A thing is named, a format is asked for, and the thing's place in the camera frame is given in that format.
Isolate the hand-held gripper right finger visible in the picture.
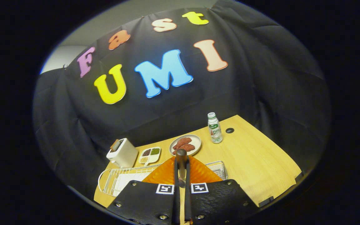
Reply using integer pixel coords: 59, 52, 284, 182
184, 156, 259, 225

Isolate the silver wire basket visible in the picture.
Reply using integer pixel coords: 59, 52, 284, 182
204, 161, 228, 181

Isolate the white three-compartment condiment tray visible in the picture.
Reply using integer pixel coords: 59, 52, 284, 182
138, 147, 162, 166

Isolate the white wire dish rack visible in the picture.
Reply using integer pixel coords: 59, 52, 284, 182
98, 163, 163, 197

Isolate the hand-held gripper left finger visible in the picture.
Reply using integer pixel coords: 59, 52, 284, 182
106, 157, 181, 225

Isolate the white bottle with green label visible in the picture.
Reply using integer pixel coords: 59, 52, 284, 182
207, 112, 223, 144

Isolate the white toaster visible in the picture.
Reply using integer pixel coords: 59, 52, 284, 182
106, 138, 139, 168

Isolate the brown toast slice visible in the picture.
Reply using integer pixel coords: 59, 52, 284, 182
110, 139, 123, 153

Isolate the beige plate with sausages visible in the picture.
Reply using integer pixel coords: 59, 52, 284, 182
169, 134, 202, 156

